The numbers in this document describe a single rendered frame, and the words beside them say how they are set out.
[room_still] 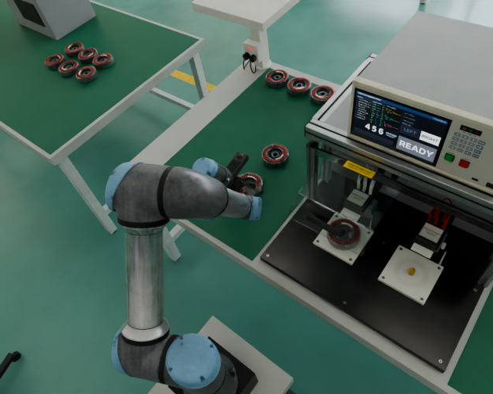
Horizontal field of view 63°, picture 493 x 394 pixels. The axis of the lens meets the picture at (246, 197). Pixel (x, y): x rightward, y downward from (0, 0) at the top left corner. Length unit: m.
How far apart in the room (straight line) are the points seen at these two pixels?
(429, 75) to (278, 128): 0.83
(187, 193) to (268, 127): 1.06
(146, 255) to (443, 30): 1.02
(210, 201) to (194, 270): 1.48
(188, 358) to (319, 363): 1.15
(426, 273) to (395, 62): 0.66
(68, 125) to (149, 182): 1.39
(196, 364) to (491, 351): 0.84
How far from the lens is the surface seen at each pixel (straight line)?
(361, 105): 1.18
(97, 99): 2.31
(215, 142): 1.83
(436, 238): 1.33
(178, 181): 0.85
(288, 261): 1.41
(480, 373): 1.38
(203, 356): 1.01
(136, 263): 0.96
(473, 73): 1.22
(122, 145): 3.15
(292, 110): 1.93
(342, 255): 1.41
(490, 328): 1.44
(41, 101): 2.48
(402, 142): 1.20
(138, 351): 1.05
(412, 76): 1.18
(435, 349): 1.35
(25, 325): 2.61
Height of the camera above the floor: 2.01
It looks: 52 degrees down
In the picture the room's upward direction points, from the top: 12 degrees counter-clockwise
